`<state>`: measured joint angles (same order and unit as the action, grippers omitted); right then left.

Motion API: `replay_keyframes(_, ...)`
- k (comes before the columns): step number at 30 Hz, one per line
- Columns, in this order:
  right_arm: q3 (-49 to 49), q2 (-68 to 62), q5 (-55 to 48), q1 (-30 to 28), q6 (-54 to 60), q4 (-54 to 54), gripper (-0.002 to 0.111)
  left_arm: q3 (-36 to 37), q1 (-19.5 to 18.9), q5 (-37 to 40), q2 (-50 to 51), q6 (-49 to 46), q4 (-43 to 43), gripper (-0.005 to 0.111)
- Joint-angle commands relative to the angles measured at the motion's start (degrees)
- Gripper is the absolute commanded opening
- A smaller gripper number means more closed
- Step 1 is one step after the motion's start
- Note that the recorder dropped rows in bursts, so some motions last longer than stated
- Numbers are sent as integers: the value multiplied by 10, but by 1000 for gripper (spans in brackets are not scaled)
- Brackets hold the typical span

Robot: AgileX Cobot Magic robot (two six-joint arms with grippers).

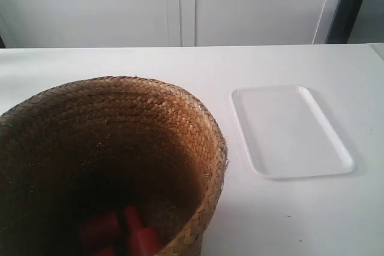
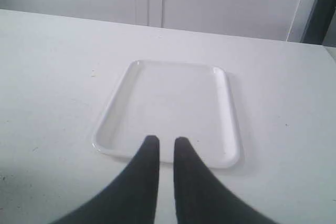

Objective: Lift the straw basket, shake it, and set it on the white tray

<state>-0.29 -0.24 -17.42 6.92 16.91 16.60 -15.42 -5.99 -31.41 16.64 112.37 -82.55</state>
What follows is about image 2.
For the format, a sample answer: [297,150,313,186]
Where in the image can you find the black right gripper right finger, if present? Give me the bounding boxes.
[173,137,274,223]

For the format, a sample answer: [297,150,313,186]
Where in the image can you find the dark vertical post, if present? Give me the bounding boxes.
[301,0,335,45]

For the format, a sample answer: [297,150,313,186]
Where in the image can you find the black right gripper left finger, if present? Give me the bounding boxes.
[54,135,160,223]

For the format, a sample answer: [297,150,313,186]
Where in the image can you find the white rectangular plastic tray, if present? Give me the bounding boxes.
[92,60,240,168]

